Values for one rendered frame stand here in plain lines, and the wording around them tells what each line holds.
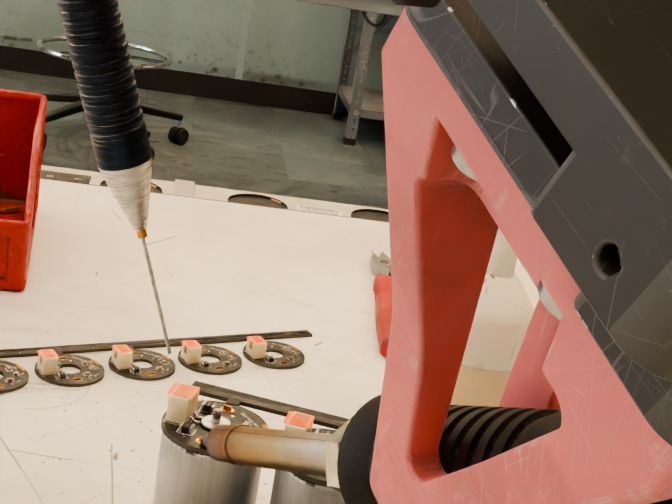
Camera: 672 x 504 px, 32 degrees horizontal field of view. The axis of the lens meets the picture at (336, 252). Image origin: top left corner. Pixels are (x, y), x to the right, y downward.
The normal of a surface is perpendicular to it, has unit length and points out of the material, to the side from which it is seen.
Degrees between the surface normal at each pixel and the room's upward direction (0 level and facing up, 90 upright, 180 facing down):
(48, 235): 0
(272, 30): 90
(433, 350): 97
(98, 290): 0
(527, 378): 87
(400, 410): 99
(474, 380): 90
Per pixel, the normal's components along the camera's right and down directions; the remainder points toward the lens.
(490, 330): -0.11, 0.34
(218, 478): 0.25, 0.34
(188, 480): -0.34, 0.24
